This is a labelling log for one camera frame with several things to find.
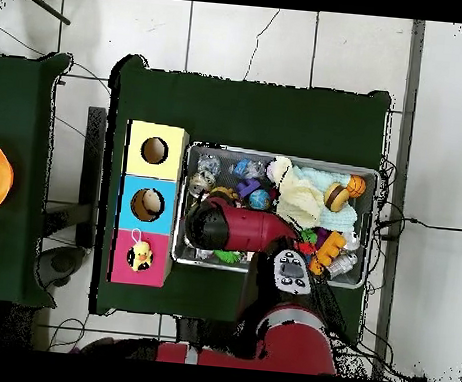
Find wooden box with three holes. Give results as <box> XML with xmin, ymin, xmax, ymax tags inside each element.
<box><xmin>108</xmin><ymin>118</ymin><xmax>192</xmax><ymax>290</ymax></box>

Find yellow plush duck toy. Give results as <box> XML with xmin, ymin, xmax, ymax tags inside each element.
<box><xmin>125</xmin><ymin>227</ymin><xmax>157</xmax><ymax>274</ymax></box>

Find mint green cloth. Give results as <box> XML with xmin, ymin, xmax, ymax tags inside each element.
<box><xmin>291</xmin><ymin>165</ymin><xmax>363</xmax><ymax>235</ymax></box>

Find purple toy block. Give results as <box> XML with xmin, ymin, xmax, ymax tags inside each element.
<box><xmin>234</xmin><ymin>175</ymin><xmax>263</xmax><ymax>201</ymax></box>

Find black power cable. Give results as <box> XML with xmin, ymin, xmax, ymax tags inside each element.
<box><xmin>374</xmin><ymin>214</ymin><xmax>462</xmax><ymax>246</ymax></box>

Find shallow mesh bin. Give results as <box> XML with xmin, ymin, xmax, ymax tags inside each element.
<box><xmin>169</xmin><ymin>139</ymin><xmax>382</xmax><ymax>291</ymax></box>

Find cream yellow cloth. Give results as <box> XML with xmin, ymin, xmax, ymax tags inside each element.
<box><xmin>260</xmin><ymin>154</ymin><xmax>330</xmax><ymax>230</ymax></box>

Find blue globe ball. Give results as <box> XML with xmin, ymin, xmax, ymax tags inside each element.
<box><xmin>247</xmin><ymin>188</ymin><xmax>273</xmax><ymax>213</ymax></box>

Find small orange basketball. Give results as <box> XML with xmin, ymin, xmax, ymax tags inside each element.
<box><xmin>345</xmin><ymin>173</ymin><xmax>369</xmax><ymax>200</ymax></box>

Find toy hamburger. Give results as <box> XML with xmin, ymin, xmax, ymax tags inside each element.
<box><xmin>322</xmin><ymin>181</ymin><xmax>352</xmax><ymax>214</ymax></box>

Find dark green table cloth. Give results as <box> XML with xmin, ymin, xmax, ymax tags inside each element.
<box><xmin>88</xmin><ymin>52</ymin><xmax>395</xmax><ymax>340</ymax></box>
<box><xmin>0</xmin><ymin>46</ymin><xmax>78</xmax><ymax>310</ymax></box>

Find orange toy brick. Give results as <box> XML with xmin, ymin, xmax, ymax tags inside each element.
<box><xmin>307</xmin><ymin>228</ymin><xmax>348</xmax><ymax>278</ymax></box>

